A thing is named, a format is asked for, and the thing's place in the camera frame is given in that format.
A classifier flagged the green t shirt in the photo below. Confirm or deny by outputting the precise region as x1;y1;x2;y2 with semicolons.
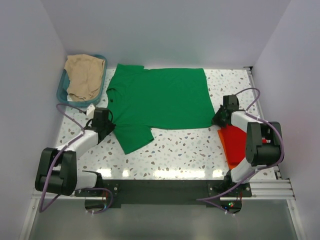
106;64;215;154

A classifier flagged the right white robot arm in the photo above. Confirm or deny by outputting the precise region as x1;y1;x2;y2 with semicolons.
211;95;284;197

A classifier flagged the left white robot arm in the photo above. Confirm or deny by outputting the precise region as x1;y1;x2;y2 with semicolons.
35;107;116;196

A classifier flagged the folded orange t shirt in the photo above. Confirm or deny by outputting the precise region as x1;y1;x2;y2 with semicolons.
218;126;241;169

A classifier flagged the folded red t shirt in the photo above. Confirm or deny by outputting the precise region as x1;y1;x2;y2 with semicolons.
217;125;247;170

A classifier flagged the teal plastic basket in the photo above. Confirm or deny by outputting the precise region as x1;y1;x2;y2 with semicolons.
56;54;108;108

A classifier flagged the beige t shirt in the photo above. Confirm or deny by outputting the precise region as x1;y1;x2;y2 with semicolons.
64;54;106;102

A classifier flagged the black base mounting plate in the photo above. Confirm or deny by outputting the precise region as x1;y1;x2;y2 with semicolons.
73;178;251;216

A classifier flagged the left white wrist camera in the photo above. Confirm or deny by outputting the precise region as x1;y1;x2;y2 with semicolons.
86;104;96;119

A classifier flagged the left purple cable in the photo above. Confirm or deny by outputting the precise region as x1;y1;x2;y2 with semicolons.
38;102;113;215

